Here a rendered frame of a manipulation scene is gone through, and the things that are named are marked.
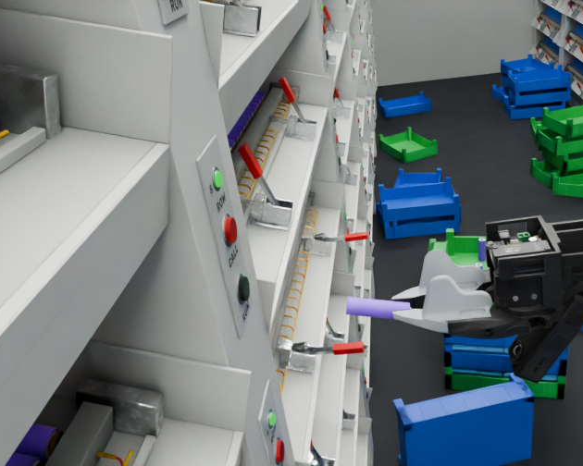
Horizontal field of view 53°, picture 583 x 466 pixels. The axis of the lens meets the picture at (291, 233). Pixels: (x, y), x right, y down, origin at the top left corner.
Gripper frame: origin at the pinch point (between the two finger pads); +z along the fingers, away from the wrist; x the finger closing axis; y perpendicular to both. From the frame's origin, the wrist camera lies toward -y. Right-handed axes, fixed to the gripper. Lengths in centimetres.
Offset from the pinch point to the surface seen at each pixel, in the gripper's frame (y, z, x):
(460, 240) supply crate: -48, -13, -95
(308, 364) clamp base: -8.6, 12.3, -3.5
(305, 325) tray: -9.1, 13.6, -11.7
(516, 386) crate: -64, -19, -56
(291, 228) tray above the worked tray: 9.3, 10.4, -3.7
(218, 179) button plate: 24.3, 8.5, 18.7
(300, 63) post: 17, 13, -47
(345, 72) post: -2, 12, -117
